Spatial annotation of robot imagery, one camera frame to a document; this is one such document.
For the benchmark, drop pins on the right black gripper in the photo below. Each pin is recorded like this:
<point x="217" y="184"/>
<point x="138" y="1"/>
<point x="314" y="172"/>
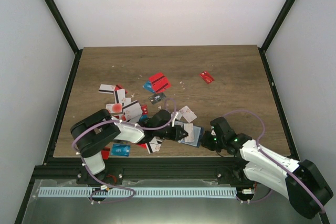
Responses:
<point x="206" y="142"/>

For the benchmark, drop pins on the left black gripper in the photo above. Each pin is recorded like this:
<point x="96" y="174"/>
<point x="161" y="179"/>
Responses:
<point x="176" y="136"/>

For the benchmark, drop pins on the blue leather card holder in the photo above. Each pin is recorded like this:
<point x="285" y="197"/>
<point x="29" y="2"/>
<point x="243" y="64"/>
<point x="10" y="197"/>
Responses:
<point x="195" y="133"/>

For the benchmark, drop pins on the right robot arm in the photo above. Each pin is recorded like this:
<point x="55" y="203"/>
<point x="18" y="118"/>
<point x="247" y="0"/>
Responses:
<point x="300" y="182"/>

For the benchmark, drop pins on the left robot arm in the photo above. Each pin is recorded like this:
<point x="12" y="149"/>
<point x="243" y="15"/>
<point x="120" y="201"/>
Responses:
<point x="92" y="134"/>

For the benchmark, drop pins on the small red card centre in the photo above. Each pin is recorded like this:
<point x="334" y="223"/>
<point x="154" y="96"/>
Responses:
<point x="144" y="109"/>

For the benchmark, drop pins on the black VIP card top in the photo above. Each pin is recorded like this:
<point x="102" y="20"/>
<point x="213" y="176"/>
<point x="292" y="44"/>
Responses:
<point x="157" y="97"/>

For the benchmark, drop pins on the white floral VIP card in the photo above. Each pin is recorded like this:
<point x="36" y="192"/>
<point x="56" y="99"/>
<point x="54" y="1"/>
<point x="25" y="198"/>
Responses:
<point x="187" y="114"/>

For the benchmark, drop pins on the white striped card bottom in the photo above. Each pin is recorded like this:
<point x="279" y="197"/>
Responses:
<point x="154" y="145"/>

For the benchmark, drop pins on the blue card top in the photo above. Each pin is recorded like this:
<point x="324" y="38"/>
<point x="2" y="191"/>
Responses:
<point x="148" y="86"/>

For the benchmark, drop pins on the blue card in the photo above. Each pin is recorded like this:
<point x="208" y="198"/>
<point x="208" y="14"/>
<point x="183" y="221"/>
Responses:
<point x="148" y="86"/>
<point x="121" y="150"/>

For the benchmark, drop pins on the red striped card top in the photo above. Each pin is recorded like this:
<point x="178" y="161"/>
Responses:
<point x="159" y="82"/>

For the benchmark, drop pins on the white striped card upright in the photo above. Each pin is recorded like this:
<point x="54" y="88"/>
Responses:
<point x="119" y="96"/>

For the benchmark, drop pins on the white red-circle card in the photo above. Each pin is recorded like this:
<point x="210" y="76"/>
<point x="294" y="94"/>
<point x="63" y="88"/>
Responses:
<point x="114" y="108"/>

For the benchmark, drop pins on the blue card bottom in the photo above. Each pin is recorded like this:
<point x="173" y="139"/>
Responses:
<point x="121" y="150"/>

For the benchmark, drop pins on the red card far right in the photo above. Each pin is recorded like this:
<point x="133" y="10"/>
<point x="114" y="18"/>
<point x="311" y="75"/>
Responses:
<point x="206" y="77"/>

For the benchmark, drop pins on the white striped card top-left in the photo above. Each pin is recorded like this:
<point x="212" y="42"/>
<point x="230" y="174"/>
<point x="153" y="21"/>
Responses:
<point x="106" y="88"/>

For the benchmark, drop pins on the red striped card bottom-left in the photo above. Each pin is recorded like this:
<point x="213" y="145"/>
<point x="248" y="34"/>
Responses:
<point x="105" y="152"/>

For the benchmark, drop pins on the black aluminium frame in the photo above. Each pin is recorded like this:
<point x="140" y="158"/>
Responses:
<point x="167" y="167"/>

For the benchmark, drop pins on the light blue slotted rail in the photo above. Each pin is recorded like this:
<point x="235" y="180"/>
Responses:
<point x="140" y="192"/>

